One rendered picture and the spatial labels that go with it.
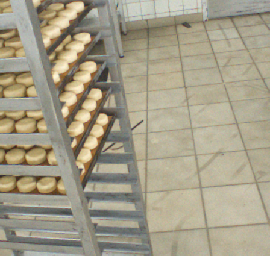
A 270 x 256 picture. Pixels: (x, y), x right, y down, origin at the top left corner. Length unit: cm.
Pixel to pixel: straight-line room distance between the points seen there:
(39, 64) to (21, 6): 11
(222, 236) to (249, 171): 50
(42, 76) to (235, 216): 154
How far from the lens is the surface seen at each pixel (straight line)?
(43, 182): 111
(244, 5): 479
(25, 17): 79
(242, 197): 228
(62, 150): 91
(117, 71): 129
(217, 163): 250
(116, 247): 179
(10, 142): 99
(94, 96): 126
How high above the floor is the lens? 153
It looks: 31 degrees down
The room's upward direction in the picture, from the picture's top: 10 degrees counter-clockwise
